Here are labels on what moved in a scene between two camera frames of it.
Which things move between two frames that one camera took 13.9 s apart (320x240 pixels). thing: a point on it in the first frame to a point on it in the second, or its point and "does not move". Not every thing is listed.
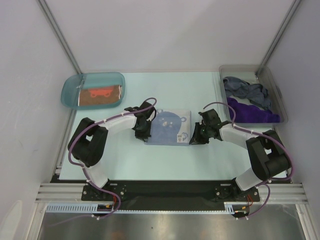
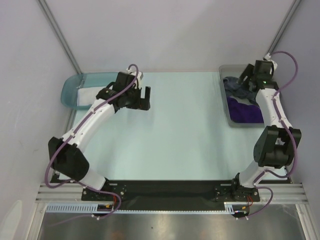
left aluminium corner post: [72, 58] does not move
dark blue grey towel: [256, 93] does not move
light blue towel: [170, 127] to [86, 96]
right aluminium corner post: [294, 5] does not move
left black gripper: [144, 136] to [141, 103]
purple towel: [245, 113] does not move
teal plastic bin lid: [69, 94] does not move
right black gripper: [200, 132] to [250, 78]
